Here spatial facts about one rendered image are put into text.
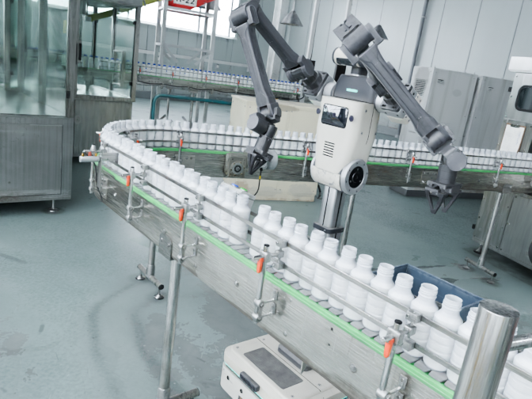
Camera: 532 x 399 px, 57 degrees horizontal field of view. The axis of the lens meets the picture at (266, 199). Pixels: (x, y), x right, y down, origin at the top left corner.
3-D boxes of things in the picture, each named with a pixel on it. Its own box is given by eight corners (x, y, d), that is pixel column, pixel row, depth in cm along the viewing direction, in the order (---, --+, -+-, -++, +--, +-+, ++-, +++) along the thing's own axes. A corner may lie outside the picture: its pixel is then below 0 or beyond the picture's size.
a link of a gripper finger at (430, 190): (450, 215, 153) (457, 186, 151) (438, 217, 149) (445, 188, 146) (431, 209, 158) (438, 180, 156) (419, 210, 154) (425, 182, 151)
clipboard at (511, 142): (499, 154, 488) (507, 122, 480) (517, 159, 468) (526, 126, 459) (495, 153, 487) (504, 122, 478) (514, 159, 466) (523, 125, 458)
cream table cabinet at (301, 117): (296, 188, 681) (309, 103, 650) (315, 202, 626) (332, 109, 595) (220, 185, 640) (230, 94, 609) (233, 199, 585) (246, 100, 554)
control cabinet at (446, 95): (427, 189, 806) (455, 70, 756) (448, 198, 761) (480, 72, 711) (386, 187, 776) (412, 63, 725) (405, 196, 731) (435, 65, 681)
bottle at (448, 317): (423, 370, 106) (441, 302, 102) (420, 355, 112) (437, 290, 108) (452, 376, 106) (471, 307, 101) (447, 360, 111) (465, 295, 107)
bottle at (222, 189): (215, 233, 170) (220, 188, 166) (207, 228, 174) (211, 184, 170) (229, 232, 174) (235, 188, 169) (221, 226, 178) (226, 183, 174)
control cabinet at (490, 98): (470, 191, 839) (499, 77, 789) (492, 199, 795) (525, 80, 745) (431, 189, 809) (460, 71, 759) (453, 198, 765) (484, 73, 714)
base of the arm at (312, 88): (316, 96, 218) (329, 74, 219) (306, 85, 212) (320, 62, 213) (303, 93, 224) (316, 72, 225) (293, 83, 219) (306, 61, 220)
